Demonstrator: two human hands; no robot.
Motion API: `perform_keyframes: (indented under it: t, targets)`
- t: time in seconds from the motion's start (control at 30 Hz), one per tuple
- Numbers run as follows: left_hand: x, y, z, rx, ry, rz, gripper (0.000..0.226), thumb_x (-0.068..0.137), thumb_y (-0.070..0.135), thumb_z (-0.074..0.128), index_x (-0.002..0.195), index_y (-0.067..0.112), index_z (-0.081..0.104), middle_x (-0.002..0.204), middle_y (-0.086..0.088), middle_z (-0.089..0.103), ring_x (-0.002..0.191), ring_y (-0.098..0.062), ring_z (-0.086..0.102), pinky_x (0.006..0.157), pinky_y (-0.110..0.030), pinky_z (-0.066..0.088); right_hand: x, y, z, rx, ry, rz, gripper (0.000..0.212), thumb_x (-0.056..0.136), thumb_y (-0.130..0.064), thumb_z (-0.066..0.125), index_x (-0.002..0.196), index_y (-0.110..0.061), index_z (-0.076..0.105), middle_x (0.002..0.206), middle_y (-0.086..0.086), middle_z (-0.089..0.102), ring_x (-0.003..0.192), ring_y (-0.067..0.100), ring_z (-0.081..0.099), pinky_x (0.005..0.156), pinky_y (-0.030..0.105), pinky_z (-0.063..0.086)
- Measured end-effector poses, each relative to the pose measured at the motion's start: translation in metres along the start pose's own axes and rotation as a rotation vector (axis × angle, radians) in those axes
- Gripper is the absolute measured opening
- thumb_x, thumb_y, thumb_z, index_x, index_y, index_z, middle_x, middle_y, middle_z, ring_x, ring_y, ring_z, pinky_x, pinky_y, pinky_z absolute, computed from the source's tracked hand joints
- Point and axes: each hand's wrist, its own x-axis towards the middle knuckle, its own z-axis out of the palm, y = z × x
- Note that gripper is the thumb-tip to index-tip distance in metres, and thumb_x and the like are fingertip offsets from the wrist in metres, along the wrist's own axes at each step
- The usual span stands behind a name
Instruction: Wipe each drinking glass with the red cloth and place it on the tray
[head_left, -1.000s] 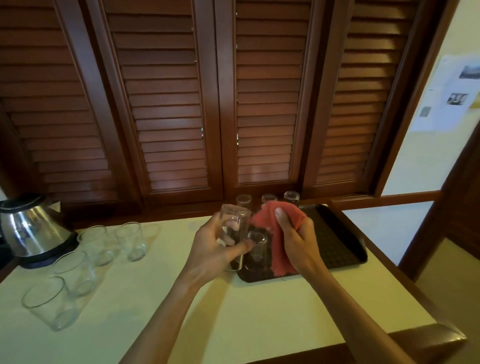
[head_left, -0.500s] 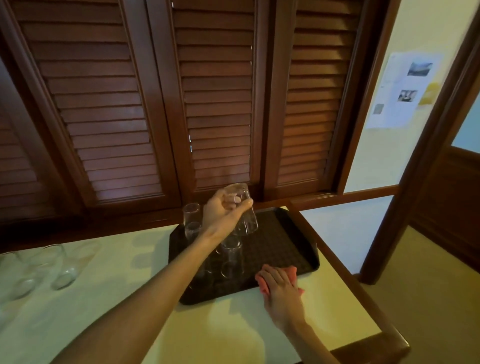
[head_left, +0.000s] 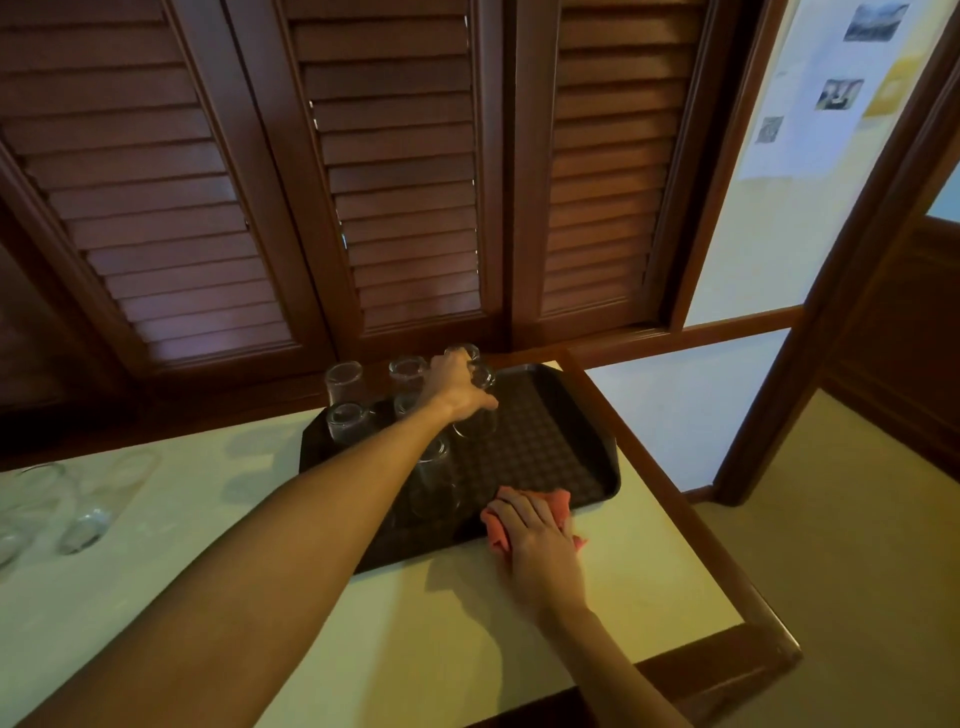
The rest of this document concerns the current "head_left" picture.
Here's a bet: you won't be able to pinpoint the person's left hand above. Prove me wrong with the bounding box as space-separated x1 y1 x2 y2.
414 348 500 425

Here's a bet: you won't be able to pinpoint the person's right hand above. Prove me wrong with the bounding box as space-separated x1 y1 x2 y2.
485 487 592 628

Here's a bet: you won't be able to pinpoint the red cloth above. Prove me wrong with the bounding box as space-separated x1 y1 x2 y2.
479 485 589 558

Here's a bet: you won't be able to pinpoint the dark brown textured tray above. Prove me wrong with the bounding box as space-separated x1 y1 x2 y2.
298 363 624 577

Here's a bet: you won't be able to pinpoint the group of clear glasses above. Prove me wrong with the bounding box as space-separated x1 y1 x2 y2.
0 448 163 571

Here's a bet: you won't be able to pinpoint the person's right forearm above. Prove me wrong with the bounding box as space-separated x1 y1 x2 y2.
539 603 695 728

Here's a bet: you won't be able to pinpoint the person's left forearm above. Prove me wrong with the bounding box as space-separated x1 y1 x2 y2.
14 401 460 728

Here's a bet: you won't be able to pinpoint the brown louvered wooden shutter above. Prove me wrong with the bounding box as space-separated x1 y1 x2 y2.
0 187 144 418
0 0 337 379
224 0 509 355
509 0 751 350

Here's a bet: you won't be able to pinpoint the brown wooden wainscot panel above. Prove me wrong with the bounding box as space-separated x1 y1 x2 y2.
821 217 960 481

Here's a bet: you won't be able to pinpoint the white paper notice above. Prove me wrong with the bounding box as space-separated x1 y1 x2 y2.
738 0 931 181

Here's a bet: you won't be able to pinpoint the yellow sticky note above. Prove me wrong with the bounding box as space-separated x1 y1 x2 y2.
862 56 928 120

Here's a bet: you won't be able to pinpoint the brown wooden wall rail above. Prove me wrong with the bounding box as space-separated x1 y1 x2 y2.
569 305 804 370

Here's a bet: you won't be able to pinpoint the brown wooden door frame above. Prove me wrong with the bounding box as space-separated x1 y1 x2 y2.
712 22 960 508

